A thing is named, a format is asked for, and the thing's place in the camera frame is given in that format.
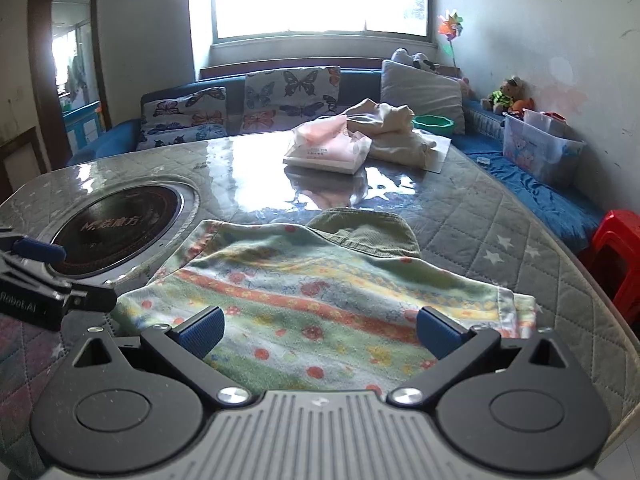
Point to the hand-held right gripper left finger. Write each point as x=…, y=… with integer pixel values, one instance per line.
x=204, y=335

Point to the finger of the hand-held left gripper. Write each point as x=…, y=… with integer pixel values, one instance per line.
x=90, y=299
x=40, y=251

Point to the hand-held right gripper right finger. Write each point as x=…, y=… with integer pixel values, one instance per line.
x=437, y=335

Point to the green patterned baby garment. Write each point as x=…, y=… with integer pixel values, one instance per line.
x=310, y=280

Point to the teddy bear in green clothes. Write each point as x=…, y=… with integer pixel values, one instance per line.
x=502, y=95

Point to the black round induction cooktop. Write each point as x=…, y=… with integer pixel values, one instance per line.
x=115, y=225

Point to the blue cabinet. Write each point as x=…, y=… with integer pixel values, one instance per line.
x=82, y=127

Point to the blue sofa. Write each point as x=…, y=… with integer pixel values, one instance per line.
x=525, y=180

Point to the small butterfly print cushion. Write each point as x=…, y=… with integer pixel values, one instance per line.
x=185, y=105
x=180, y=135

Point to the red plastic stool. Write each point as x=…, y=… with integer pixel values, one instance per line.
x=615, y=255

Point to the cream garment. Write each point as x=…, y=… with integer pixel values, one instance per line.
x=395, y=130

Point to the clear plastic storage box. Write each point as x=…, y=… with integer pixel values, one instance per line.
x=545, y=155

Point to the green plastic bowl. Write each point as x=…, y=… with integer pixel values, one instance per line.
x=432, y=124

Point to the white tissue pack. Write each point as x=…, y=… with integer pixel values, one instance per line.
x=325, y=152

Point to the small clear plastic container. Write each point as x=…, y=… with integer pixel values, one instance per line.
x=542, y=120

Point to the orange plush toy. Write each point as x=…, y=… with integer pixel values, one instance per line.
x=522, y=106

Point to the grey pillow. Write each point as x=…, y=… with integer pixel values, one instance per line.
x=422, y=90

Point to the pink plush toy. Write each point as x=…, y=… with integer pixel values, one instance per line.
x=466, y=87

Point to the large butterfly print cushion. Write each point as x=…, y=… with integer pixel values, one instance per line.
x=292, y=97

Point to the black and white plush toy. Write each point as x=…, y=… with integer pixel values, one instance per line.
x=415, y=59

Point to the colourful pinwheel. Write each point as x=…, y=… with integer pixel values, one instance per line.
x=450, y=25

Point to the brown door frame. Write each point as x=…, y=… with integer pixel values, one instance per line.
x=40, y=85

